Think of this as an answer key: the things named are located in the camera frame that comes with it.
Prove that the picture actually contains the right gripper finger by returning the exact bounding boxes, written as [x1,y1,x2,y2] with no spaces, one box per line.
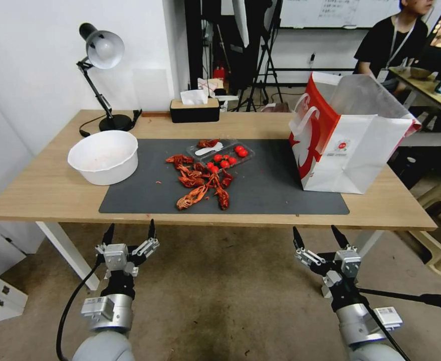
[331,224,359,254]
[292,226,327,269]

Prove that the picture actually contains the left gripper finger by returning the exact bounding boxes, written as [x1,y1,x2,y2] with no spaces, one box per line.
[95,223,116,256]
[131,219,161,266]

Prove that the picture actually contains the red white delivery bag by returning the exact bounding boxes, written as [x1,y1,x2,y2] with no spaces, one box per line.
[288,72,422,196]

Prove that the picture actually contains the clear disposable takeout box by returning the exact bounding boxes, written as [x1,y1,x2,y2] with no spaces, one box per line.
[185,138,256,172]

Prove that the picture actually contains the black tissue box wooden lid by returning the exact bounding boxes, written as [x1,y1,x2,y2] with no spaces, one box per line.
[169,98,221,124]

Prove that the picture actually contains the cardboard box red tape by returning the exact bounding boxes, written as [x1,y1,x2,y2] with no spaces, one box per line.
[197,77,228,98]

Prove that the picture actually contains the black tripod leg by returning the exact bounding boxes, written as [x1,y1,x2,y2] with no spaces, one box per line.
[357,287,441,321]

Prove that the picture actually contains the white plastic bowl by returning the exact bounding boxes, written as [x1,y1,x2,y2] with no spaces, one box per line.
[67,130,139,187]

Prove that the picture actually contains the dark grey table mat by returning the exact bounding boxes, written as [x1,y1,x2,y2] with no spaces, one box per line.
[99,138,350,216]

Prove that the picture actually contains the wooden table white legs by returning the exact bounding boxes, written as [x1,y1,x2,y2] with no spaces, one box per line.
[0,109,438,292]

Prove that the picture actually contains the beige plastic stool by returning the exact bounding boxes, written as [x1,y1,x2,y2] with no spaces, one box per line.
[407,183,441,277]

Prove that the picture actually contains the white tissue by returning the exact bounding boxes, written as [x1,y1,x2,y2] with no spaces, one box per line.
[179,89,209,106]

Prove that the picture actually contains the wooden side desk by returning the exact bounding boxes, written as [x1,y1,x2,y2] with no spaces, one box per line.
[388,66,441,130]

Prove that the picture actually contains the black desk lamp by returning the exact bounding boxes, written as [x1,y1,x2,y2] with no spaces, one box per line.
[76,22,133,132]

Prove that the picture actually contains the black tripod stand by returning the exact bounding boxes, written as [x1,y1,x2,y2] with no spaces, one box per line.
[238,0,286,112]

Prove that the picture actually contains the person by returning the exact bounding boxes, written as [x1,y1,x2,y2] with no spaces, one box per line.
[353,0,437,95]

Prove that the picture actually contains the whiteboard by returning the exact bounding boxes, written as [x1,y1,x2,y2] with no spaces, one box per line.
[279,0,406,30]

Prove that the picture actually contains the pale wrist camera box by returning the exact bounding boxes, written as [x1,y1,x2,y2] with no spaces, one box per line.
[104,243,129,272]
[340,249,362,277]

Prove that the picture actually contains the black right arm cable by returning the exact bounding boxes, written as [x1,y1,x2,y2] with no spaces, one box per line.
[355,291,411,361]

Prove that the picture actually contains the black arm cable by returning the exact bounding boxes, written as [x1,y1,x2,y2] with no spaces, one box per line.
[56,262,107,361]
[355,291,411,361]

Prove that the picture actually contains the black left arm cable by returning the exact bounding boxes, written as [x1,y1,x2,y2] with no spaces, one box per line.
[56,262,107,361]

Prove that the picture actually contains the black lamp power cord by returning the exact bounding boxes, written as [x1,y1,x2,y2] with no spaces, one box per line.
[79,108,143,137]

